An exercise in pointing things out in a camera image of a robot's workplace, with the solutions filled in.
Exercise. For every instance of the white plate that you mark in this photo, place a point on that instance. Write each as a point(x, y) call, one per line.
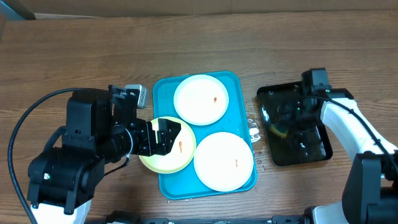
point(223, 161)
point(201, 100)

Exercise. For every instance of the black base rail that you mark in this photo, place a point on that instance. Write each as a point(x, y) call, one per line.
point(124, 217)

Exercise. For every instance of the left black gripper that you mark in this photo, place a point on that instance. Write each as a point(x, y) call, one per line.
point(145, 148)

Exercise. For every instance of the teal plastic tray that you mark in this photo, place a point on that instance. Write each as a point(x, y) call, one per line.
point(185, 183)

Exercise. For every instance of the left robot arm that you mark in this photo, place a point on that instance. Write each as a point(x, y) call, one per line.
point(101, 127)

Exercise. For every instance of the black water tray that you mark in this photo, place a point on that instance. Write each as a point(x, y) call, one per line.
point(306, 146)

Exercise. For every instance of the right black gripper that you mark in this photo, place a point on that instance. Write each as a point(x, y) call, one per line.
point(290, 121)

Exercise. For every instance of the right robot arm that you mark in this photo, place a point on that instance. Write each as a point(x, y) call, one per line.
point(370, 193)

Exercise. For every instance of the yellow-green plate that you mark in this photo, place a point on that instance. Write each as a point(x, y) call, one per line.
point(182, 152)

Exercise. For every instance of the green yellow sponge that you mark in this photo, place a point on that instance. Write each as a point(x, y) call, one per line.
point(279, 130)

